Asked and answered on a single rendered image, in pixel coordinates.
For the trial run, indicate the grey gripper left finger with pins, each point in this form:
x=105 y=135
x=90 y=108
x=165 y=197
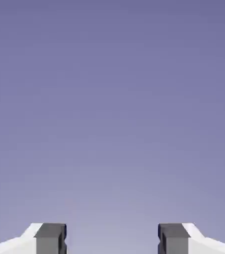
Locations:
x=48 y=241

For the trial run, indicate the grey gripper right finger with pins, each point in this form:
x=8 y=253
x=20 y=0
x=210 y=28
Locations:
x=173 y=241

